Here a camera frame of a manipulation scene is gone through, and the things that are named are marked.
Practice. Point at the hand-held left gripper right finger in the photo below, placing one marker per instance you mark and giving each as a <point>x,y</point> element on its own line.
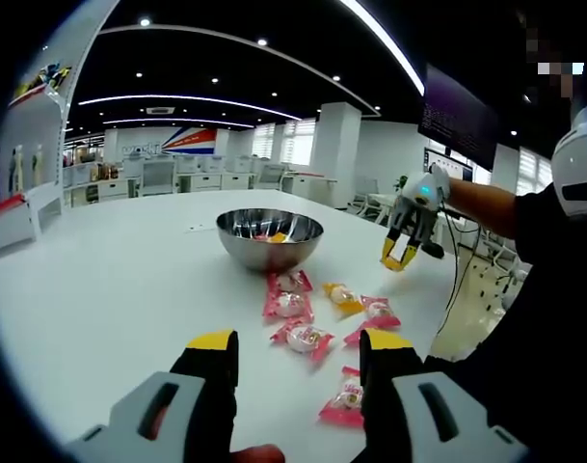
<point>418,415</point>

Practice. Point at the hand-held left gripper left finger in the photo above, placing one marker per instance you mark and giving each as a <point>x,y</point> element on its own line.
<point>143,415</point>

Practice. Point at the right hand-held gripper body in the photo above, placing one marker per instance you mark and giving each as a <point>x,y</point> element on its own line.
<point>420,198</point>

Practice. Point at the steel bowl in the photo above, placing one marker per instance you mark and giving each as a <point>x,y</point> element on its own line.
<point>269,253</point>

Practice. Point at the marshmallow packets group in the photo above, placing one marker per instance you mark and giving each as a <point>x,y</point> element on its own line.
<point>288,306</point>

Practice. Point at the person's left hand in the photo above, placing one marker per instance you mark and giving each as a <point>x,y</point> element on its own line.
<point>254,455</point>

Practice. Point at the potted green plant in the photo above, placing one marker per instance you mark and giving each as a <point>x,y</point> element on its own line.
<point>401,183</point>

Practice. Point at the computer monitor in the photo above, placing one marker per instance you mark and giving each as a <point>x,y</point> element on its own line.
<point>459,169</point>

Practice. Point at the white square pillar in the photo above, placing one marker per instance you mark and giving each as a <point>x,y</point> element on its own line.
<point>336,149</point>

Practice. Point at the white table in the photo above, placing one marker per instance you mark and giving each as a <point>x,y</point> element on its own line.
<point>105,313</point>

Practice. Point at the person in black shirt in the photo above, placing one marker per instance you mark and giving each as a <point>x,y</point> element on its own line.
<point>553,313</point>

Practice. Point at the ceiling light strip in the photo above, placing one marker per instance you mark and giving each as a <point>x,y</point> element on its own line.
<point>389,41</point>

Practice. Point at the white chest-worn device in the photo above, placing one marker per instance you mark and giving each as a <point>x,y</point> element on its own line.
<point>579,169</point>

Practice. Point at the row of white office desks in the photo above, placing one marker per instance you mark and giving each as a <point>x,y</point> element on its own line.
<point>211,178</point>

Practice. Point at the grey mesh office chair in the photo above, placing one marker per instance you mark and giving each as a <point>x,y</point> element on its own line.
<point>157,173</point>

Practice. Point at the ceiling air vent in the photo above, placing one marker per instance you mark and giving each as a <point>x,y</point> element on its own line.
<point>160,110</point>

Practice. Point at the row of shelf bottles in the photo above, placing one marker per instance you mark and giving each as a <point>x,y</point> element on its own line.
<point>28,166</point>

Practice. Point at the white display shelf unit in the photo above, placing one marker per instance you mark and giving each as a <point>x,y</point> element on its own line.
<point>33,125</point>

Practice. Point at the pile of snack bags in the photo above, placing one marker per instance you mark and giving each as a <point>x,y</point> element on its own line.
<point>45,79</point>

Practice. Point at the large dark wall screen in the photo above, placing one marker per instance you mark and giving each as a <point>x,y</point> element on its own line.
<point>459,116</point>

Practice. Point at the striped wall mural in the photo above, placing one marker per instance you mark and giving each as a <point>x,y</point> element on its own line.
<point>192,141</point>

